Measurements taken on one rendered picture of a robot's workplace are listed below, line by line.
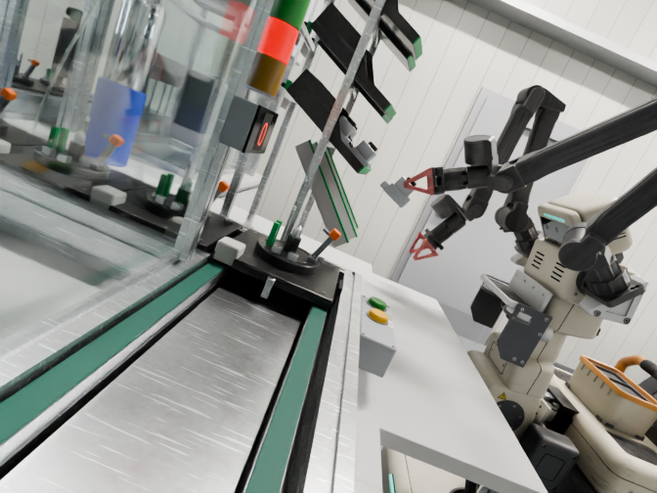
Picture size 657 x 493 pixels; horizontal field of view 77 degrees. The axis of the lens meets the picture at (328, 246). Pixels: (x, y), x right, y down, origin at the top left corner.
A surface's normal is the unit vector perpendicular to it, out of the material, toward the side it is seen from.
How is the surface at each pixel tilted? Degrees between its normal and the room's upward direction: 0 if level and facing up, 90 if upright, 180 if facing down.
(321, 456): 0
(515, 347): 90
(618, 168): 90
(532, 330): 90
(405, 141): 90
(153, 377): 0
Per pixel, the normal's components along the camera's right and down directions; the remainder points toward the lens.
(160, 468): 0.39, -0.89
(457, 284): -0.05, 0.22
